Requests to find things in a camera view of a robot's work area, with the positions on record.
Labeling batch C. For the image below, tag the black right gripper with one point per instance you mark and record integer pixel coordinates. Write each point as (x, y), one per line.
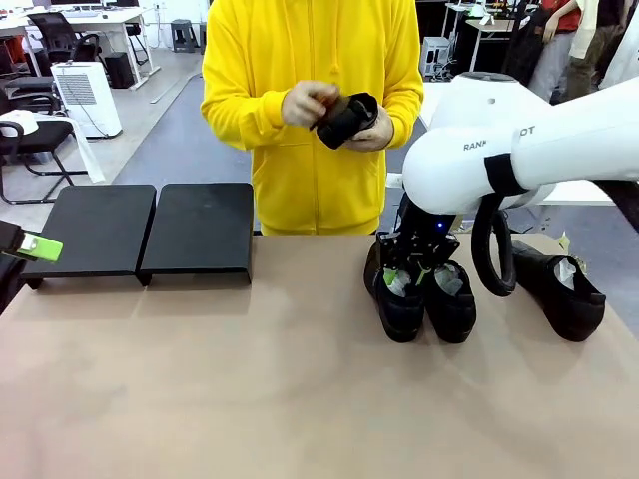
(424, 219)

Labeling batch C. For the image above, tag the black leather shoe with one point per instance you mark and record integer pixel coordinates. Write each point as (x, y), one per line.
(559, 304)
(451, 314)
(399, 314)
(344, 125)

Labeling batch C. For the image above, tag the brown shoe brush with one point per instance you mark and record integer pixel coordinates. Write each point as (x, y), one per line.
(335, 104)

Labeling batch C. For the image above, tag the person's right forearm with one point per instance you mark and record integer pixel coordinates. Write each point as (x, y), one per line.
(239, 117)

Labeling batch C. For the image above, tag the person's left forearm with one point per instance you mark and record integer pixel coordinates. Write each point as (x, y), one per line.
(407, 115)

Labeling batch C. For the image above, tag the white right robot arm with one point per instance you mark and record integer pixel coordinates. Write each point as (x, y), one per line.
(449, 169)

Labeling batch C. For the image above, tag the black metal shoe stand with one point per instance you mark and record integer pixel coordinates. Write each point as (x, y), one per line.
(95, 224)
(199, 224)

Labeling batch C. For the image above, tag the person's left hand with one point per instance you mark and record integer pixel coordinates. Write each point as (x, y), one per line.
(379, 137)

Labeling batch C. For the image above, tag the person's right hand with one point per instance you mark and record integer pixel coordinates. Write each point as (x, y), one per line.
(304, 102)

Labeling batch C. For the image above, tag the black office chair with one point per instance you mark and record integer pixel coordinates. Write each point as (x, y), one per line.
(40, 142)
(55, 32)
(30, 85)

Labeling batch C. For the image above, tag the white plastic bag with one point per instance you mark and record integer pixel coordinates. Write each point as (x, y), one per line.
(87, 149)

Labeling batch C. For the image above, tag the yellow hoodie torso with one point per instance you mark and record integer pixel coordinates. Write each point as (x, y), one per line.
(309, 189)

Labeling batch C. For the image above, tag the white cap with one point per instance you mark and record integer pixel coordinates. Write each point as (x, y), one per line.
(20, 122)

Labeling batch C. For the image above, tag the white dehumidifier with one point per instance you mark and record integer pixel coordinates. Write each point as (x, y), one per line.
(90, 100)

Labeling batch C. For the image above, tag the white table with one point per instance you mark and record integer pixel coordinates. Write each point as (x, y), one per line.
(574, 194)

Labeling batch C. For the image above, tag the black computer tower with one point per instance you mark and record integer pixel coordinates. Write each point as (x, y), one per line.
(119, 70)

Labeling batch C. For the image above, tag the white computer case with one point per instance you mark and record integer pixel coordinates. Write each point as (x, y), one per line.
(434, 57)

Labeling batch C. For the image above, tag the black draped desk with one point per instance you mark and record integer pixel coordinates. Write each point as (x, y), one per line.
(479, 55)

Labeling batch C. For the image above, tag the person in red top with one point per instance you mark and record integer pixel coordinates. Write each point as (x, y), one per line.
(554, 60)

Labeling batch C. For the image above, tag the white office desk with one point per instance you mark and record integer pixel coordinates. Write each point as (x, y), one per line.
(100, 17)

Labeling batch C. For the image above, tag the grey plastic stool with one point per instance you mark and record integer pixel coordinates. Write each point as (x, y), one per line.
(182, 35)

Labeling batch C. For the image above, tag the person in cream top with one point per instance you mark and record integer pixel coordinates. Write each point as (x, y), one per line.
(584, 35)

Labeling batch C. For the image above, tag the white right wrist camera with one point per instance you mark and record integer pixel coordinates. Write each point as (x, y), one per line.
(394, 180)

